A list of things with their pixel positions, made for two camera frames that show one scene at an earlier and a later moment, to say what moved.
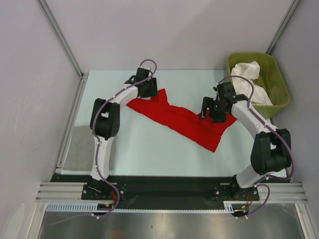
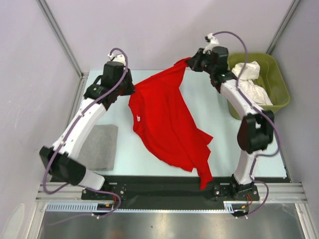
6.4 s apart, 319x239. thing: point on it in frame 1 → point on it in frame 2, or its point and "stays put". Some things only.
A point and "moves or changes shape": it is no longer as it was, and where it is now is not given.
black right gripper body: (219, 103) → (204, 62)
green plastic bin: (270, 78) stays put
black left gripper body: (150, 88) → (125, 88)
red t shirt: (187, 125) moves or changes shape
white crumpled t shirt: (243, 85) stays put
